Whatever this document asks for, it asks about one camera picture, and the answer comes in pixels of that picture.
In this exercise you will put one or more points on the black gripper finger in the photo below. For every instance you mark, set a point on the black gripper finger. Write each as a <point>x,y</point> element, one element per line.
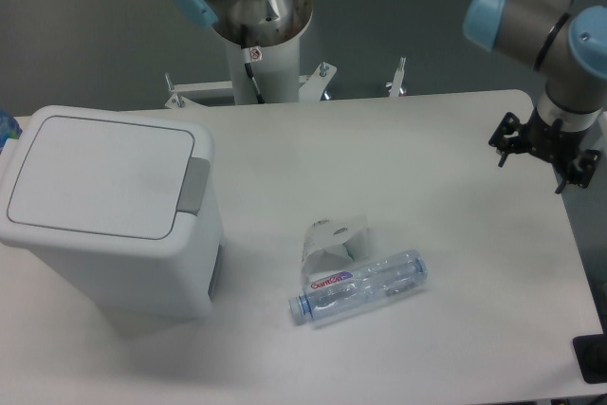
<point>578,171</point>
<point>509,138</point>

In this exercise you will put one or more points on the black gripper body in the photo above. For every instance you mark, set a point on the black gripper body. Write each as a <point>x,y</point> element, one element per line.
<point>550,143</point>

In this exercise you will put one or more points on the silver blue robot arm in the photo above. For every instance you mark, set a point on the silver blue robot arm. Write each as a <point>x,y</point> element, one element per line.
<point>570,51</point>

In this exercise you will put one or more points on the white plastic trash can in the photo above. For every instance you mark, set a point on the white plastic trash can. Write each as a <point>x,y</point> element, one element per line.
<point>172,276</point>

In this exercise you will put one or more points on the white trash can lid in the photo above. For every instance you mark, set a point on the white trash can lid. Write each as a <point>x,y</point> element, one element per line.
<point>101,177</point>

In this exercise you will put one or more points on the black device at table edge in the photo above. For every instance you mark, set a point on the black device at table edge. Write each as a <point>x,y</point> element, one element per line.
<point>590,352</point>

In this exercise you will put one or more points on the crumpled white paper packaging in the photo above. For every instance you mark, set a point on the crumpled white paper packaging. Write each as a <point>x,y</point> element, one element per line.
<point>331,243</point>

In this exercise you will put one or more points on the empty clear plastic bottle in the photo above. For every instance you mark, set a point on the empty clear plastic bottle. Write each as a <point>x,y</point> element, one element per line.
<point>348,292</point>

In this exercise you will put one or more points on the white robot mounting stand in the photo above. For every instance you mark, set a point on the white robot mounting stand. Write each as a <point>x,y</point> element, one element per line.
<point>258,75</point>

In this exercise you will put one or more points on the blue green item at edge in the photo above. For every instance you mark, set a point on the blue green item at edge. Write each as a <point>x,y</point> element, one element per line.
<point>9,128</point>

